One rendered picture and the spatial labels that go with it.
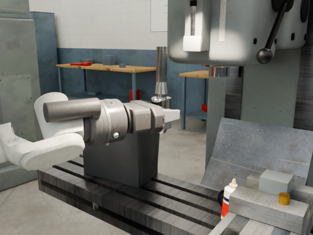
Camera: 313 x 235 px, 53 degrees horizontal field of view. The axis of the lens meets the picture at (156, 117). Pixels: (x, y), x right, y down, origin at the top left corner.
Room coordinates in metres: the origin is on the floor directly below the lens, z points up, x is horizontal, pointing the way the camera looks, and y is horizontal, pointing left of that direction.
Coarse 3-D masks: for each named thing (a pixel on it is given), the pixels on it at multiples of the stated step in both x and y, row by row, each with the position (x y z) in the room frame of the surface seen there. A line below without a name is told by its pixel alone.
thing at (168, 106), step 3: (159, 105) 0.67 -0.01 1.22; (162, 105) 0.67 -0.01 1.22; (165, 105) 0.67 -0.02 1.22; (168, 105) 0.67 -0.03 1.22; (171, 105) 0.69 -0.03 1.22; (162, 108) 0.67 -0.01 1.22; (165, 108) 0.67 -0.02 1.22; (168, 108) 0.67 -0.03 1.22; (171, 108) 0.69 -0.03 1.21; (165, 123) 0.67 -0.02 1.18; (168, 123) 0.67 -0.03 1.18; (165, 126) 0.67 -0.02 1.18; (168, 126) 0.68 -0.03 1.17; (165, 129) 0.67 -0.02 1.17
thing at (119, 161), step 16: (112, 144) 0.91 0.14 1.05; (128, 144) 0.89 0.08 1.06; (144, 144) 0.90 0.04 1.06; (96, 160) 0.95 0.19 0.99; (112, 160) 0.92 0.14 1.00; (128, 160) 0.89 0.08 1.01; (144, 160) 0.90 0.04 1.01; (96, 176) 0.95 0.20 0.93; (112, 176) 0.92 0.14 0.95; (128, 176) 0.89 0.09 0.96; (144, 176) 0.90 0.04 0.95
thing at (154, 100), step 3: (153, 99) 0.68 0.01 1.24; (156, 99) 0.67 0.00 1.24; (159, 99) 0.67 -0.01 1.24; (162, 99) 0.67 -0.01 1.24; (165, 99) 0.67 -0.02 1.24; (168, 99) 0.68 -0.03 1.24; (171, 99) 0.69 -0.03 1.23; (153, 102) 0.68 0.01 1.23; (156, 102) 0.67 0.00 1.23; (159, 102) 0.67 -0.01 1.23; (162, 102) 0.67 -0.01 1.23; (165, 102) 0.67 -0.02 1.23; (168, 102) 0.67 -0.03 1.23; (171, 102) 0.69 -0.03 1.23
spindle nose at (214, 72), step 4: (212, 68) 0.72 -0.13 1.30; (216, 68) 0.71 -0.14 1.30; (220, 68) 0.71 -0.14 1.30; (224, 68) 0.71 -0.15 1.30; (228, 68) 0.72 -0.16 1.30; (212, 72) 0.72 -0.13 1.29; (216, 72) 0.71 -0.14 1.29; (220, 72) 0.71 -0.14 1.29; (224, 72) 0.71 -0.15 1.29; (228, 72) 0.72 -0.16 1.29; (212, 76) 0.72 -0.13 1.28; (216, 76) 0.71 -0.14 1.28; (220, 76) 0.71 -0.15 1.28; (224, 76) 0.71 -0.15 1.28; (228, 76) 0.72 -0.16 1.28
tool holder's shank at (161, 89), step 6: (156, 48) 0.69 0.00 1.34; (162, 48) 0.68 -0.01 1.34; (156, 54) 0.69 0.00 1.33; (162, 54) 0.68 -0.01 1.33; (156, 60) 0.69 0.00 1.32; (162, 60) 0.68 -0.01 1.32; (156, 66) 0.69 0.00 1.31; (162, 66) 0.68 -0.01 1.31; (156, 72) 0.69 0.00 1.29; (162, 72) 0.68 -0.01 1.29; (156, 78) 0.69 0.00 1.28; (162, 78) 0.68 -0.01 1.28; (156, 84) 0.69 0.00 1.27; (162, 84) 0.68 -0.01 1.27; (156, 90) 0.68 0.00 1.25; (162, 90) 0.68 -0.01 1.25; (156, 96) 0.69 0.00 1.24; (162, 96) 0.68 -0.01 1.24
